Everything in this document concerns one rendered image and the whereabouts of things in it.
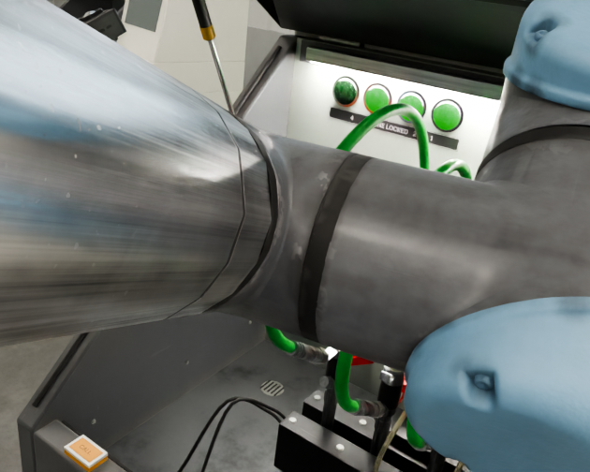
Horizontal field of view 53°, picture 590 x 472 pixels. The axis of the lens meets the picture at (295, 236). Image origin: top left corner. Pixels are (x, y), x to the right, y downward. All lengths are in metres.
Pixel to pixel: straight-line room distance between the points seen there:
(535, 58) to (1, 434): 2.24
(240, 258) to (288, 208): 0.03
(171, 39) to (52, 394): 2.87
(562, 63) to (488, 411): 0.13
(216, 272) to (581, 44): 0.15
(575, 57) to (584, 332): 0.10
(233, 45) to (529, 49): 3.59
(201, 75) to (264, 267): 3.53
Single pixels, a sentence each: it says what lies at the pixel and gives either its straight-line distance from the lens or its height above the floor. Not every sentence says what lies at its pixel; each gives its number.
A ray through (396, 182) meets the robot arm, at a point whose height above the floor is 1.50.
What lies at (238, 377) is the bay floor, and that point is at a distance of 1.18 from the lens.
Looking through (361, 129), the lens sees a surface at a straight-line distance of 0.64.
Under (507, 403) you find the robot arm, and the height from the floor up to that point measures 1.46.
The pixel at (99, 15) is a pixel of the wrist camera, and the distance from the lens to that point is 0.64.
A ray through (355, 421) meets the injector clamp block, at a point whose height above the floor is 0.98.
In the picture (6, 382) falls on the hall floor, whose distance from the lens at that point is 2.57.
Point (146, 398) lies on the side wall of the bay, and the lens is 1.06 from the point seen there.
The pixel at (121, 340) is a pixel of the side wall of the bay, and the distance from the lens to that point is 0.94.
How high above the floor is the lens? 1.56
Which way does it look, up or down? 24 degrees down
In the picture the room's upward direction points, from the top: 7 degrees clockwise
